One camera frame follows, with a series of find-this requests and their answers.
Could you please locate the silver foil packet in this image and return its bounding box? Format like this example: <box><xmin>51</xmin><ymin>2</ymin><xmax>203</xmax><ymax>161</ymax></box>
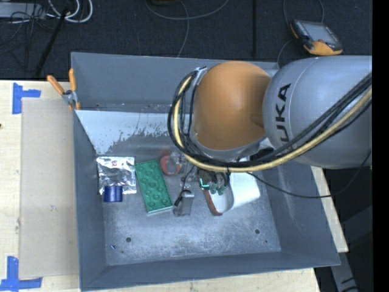
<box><xmin>96</xmin><ymin>156</ymin><xmax>137</xmax><ymax>196</ymax></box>

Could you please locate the red ring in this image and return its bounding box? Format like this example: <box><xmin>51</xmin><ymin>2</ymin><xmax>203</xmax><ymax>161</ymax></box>
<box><xmin>159</xmin><ymin>154</ymin><xmax>183</xmax><ymax>176</ymax></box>

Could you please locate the dark green flat block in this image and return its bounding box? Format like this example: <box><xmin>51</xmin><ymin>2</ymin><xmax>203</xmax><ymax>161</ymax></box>
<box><xmin>134</xmin><ymin>159</ymin><xmax>174</xmax><ymax>214</ymax></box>

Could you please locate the blue plastic cap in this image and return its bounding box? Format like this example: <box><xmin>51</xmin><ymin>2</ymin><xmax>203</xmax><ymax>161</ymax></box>
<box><xmin>103</xmin><ymin>185</ymin><xmax>124</xmax><ymax>203</ymax></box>

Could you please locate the small grey metal box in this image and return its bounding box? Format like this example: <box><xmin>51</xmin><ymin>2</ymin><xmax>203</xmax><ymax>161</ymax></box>
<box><xmin>173</xmin><ymin>189</ymin><xmax>195</xmax><ymax>217</ymax></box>

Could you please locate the white cup with brown rim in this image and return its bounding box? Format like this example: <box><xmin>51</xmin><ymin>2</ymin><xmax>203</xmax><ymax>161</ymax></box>
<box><xmin>202</xmin><ymin>170</ymin><xmax>262</xmax><ymax>216</ymax></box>

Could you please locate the pale wood flat board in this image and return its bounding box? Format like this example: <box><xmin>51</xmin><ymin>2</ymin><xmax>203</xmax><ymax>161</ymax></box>
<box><xmin>18</xmin><ymin>97</ymin><xmax>80</xmax><ymax>281</ymax></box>

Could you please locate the grey metal bin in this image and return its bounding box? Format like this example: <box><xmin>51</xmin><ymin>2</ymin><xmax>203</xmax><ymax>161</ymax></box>
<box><xmin>70</xmin><ymin>52</ymin><xmax>342</xmax><ymax>291</ymax></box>

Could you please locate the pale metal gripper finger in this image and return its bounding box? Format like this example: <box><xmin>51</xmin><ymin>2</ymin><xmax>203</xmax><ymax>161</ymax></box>
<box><xmin>181</xmin><ymin>175</ymin><xmax>199</xmax><ymax>192</ymax></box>
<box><xmin>171</xmin><ymin>151</ymin><xmax>187</xmax><ymax>173</ymax></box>

